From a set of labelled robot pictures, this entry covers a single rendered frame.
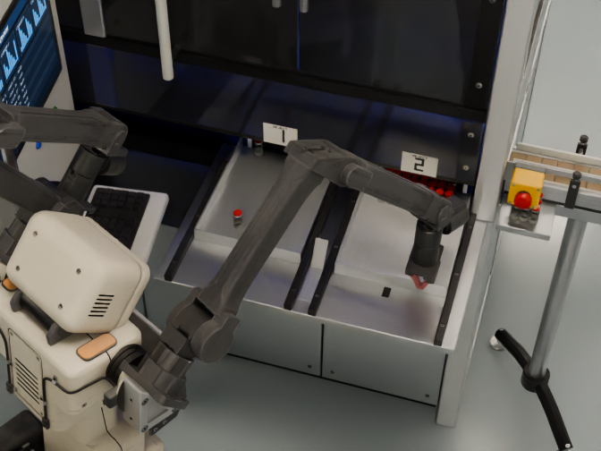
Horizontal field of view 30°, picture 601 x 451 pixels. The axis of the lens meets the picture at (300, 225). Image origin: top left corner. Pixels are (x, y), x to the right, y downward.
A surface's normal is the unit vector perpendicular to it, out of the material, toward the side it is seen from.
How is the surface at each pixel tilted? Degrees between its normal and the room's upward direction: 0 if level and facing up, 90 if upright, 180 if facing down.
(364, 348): 90
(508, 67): 90
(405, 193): 84
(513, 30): 90
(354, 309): 0
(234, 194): 0
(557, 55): 0
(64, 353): 8
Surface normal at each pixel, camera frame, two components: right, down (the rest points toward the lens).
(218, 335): 0.66, 0.48
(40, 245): -0.52, -0.08
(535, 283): 0.00, -0.69
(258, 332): -0.29, 0.69
